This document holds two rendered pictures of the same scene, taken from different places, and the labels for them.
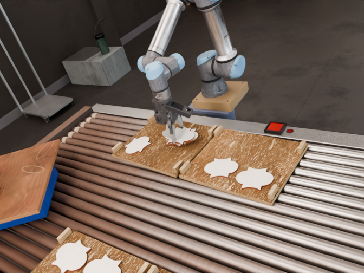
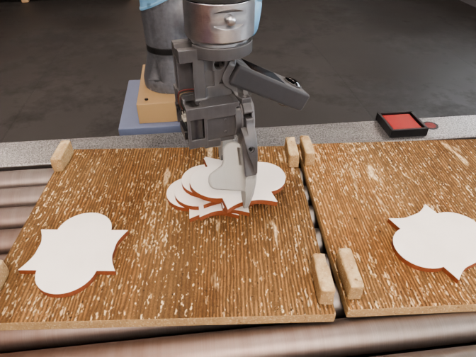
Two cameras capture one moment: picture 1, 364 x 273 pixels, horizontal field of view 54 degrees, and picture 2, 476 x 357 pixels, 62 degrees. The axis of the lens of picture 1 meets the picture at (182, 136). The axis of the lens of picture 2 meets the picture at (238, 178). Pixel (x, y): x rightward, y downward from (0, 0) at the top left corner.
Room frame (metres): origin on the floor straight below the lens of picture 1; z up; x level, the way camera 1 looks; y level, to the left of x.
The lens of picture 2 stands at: (1.07, 0.35, 1.33)
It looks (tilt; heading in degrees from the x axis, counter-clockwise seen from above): 38 degrees down; 311
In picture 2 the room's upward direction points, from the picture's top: straight up
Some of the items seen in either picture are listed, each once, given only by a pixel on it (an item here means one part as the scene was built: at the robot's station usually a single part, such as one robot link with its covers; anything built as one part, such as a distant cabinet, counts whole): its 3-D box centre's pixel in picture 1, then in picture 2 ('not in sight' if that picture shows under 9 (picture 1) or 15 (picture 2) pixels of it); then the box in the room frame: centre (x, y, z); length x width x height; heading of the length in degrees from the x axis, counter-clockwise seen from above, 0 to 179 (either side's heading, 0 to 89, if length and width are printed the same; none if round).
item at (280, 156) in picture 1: (242, 161); (449, 206); (1.13, -0.21, 0.93); 0.41 x 0.35 x 0.02; 44
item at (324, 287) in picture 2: (178, 166); (322, 277); (1.20, 0.05, 0.95); 0.06 x 0.02 x 0.03; 133
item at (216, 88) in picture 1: (213, 83); (173, 61); (1.80, -0.25, 0.97); 0.15 x 0.15 x 0.10
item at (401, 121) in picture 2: (275, 128); (401, 124); (1.29, -0.41, 0.92); 0.06 x 0.06 x 0.01; 48
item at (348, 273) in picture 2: (185, 167); (348, 273); (1.18, 0.02, 0.95); 0.06 x 0.02 x 0.03; 134
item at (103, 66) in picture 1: (95, 51); not in sight; (5.08, 0.82, 0.37); 0.80 x 0.62 x 0.74; 48
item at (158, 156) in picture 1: (165, 142); (171, 217); (1.43, 0.09, 0.93); 0.41 x 0.35 x 0.02; 43
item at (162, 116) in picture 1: (165, 109); (214, 89); (1.38, 0.03, 1.13); 0.09 x 0.08 x 0.12; 60
